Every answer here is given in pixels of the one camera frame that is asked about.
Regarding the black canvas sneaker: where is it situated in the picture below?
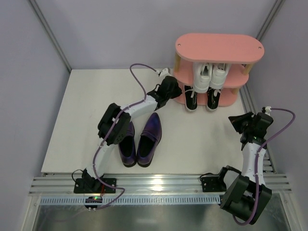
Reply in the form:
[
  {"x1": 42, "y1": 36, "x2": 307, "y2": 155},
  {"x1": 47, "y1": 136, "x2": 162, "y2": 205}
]
[
  {"x1": 184, "y1": 85, "x2": 197, "y2": 112},
  {"x1": 206, "y1": 88, "x2": 221, "y2": 111}
]

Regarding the white sneaker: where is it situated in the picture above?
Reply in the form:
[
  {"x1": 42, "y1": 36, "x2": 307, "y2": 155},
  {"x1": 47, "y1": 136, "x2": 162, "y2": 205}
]
[
  {"x1": 209, "y1": 63, "x2": 231, "y2": 90},
  {"x1": 192, "y1": 63, "x2": 213, "y2": 93}
]

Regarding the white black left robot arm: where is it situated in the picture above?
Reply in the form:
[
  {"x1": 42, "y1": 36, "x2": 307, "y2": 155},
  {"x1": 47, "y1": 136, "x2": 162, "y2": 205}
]
[{"x1": 74, "y1": 76, "x2": 182, "y2": 193}]

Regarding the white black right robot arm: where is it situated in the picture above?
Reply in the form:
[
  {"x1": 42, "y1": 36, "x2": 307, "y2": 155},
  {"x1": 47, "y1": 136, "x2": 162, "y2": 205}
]
[{"x1": 219, "y1": 111, "x2": 273, "y2": 226}]

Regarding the purple loafer right shoe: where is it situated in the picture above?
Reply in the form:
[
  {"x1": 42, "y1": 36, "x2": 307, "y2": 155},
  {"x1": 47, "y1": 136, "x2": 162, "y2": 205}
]
[{"x1": 137, "y1": 113, "x2": 162, "y2": 167}]

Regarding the purple loafer shoe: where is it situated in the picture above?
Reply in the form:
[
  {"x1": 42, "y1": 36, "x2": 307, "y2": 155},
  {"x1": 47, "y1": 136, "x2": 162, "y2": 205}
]
[
  {"x1": 137, "y1": 113, "x2": 162, "y2": 167},
  {"x1": 118, "y1": 122, "x2": 137, "y2": 167}
]

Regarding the pink shoe shelf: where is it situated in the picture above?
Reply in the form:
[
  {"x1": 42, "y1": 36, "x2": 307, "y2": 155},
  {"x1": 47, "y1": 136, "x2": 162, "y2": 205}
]
[{"x1": 174, "y1": 33, "x2": 265, "y2": 107}]

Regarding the purple loafer left shoe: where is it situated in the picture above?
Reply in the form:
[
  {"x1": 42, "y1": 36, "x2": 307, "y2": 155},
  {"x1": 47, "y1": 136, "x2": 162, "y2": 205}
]
[{"x1": 118, "y1": 122, "x2": 137, "y2": 167}]

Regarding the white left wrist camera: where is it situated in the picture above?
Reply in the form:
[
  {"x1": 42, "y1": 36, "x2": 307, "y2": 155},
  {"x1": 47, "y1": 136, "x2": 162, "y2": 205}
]
[{"x1": 156, "y1": 68, "x2": 170, "y2": 78}]

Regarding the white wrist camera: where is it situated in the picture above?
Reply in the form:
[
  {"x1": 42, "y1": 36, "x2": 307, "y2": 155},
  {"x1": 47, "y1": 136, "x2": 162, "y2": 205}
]
[
  {"x1": 156, "y1": 68, "x2": 170, "y2": 78},
  {"x1": 262, "y1": 106, "x2": 271, "y2": 115}
]

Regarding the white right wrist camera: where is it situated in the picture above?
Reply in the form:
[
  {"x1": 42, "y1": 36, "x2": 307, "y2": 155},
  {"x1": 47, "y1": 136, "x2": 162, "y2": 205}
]
[{"x1": 262, "y1": 106, "x2": 271, "y2": 115}]

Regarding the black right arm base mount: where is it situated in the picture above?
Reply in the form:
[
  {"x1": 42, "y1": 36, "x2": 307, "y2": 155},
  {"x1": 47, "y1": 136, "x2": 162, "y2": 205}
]
[{"x1": 199, "y1": 173, "x2": 226, "y2": 193}]

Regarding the white slotted cable duct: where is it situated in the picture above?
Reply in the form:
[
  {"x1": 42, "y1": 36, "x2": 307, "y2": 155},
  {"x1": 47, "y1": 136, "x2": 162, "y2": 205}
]
[{"x1": 40, "y1": 194, "x2": 220, "y2": 205}]

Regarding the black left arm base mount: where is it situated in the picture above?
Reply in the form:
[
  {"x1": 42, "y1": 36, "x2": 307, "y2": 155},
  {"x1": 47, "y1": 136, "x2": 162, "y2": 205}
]
[{"x1": 73, "y1": 178, "x2": 116, "y2": 194}]

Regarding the aluminium rail frame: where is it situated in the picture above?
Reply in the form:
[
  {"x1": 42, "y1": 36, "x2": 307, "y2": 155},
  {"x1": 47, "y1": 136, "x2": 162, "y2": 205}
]
[{"x1": 28, "y1": 173, "x2": 292, "y2": 196}]

